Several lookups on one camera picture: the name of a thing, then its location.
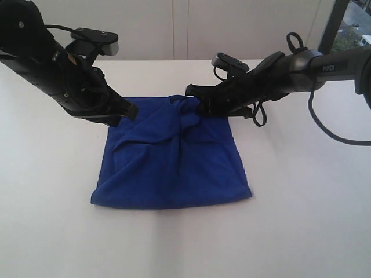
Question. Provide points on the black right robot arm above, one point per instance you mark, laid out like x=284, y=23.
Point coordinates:
x=310, y=70

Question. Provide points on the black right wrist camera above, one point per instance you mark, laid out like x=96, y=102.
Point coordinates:
x=228, y=63

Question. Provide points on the white van outside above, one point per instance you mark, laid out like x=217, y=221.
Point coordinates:
x=365, y=40

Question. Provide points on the black window frame post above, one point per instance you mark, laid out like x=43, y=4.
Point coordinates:
x=332, y=26

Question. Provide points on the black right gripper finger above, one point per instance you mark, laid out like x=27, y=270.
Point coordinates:
x=198, y=90

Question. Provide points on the blue towel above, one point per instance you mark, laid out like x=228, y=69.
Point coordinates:
x=170, y=157

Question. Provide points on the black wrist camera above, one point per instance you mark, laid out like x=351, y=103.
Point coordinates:
x=228, y=63
x=85, y=40

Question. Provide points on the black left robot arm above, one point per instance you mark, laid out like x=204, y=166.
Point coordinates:
x=27, y=10

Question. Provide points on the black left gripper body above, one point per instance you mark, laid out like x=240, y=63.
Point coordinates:
x=80, y=88

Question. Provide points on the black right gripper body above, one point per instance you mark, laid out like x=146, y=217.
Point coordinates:
x=239, y=89

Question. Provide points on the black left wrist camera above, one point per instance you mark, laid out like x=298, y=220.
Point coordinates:
x=85, y=40

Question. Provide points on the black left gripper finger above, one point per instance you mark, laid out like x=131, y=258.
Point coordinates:
x=124, y=108

